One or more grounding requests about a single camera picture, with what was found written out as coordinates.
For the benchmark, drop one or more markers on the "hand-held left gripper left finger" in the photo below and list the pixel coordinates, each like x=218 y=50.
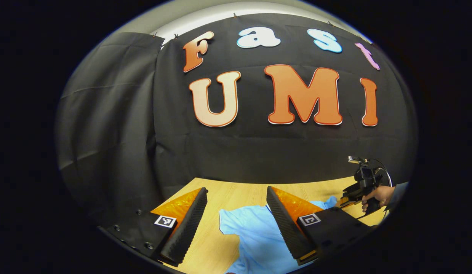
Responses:
x=190 y=224

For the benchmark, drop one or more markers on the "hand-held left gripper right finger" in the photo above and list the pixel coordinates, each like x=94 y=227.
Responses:
x=283 y=224

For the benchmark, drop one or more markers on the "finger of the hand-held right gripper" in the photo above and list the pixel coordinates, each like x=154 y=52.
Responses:
x=352 y=195

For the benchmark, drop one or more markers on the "light blue T-shirt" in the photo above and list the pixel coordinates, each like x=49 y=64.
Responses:
x=258 y=236

